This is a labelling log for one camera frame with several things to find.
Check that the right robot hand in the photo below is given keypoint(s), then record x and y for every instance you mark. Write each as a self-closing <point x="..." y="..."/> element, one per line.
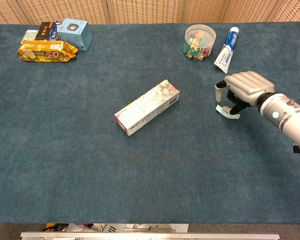
<point x="247" y="85"/>

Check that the small white paper slip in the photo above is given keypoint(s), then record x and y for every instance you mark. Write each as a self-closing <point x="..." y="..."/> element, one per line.
<point x="233" y="116"/>

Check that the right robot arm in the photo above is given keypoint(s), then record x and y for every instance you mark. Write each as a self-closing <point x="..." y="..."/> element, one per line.
<point x="287" y="117"/>

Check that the white blue toothpaste tube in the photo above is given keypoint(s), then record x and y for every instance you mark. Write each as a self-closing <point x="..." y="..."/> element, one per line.
<point x="226" y="53"/>

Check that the long floral white box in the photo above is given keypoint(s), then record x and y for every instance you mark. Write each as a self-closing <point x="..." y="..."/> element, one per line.
<point x="146" y="107"/>

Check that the light blue cardboard box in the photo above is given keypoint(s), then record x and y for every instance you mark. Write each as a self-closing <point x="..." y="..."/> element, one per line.
<point x="76" y="33"/>

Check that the black snack packet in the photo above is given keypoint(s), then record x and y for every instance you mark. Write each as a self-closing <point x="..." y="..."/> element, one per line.
<point x="44" y="31"/>

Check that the small green white packet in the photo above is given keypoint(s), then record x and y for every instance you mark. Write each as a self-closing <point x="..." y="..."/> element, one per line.
<point x="28" y="37"/>

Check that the clear jar of binder clips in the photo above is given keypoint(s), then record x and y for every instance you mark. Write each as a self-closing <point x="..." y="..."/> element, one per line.
<point x="199" y="42"/>

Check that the woven wicker folding screen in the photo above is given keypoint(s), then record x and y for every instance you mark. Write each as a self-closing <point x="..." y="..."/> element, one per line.
<point x="145" y="11"/>

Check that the blue felt table cover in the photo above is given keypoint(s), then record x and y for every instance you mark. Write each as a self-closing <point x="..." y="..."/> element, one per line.
<point x="90" y="162"/>

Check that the blue cookie packet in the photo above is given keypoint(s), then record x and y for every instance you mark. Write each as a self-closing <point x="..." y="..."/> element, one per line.
<point x="55" y="31"/>

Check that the gold snack package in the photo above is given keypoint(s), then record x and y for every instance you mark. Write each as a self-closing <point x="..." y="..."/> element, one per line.
<point x="45" y="51"/>

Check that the aluminium profile rail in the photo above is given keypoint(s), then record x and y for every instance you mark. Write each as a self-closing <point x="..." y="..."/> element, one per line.
<point x="150" y="236"/>

